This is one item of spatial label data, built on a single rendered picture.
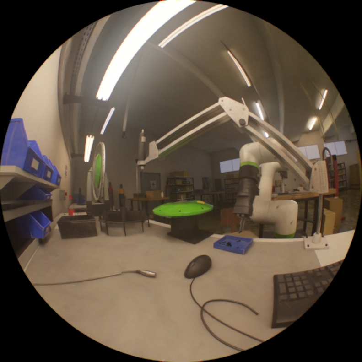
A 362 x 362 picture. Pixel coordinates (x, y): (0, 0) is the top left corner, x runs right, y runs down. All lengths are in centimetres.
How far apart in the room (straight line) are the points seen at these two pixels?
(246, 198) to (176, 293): 38
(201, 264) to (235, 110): 49
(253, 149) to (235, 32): 315
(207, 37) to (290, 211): 330
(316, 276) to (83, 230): 90
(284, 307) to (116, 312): 30
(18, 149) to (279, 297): 73
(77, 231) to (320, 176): 104
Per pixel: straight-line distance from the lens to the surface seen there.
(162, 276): 37
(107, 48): 252
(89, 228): 74
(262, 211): 68
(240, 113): 45
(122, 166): 544
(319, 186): 46
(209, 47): 344
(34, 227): 70
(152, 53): 281
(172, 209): 51
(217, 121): 47
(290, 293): 29
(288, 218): 65
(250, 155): 54
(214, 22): 326
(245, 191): 47
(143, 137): 67
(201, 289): 32
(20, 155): 50
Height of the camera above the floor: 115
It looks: 5 degrees up
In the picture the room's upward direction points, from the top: 4 degrees counter-clockwise
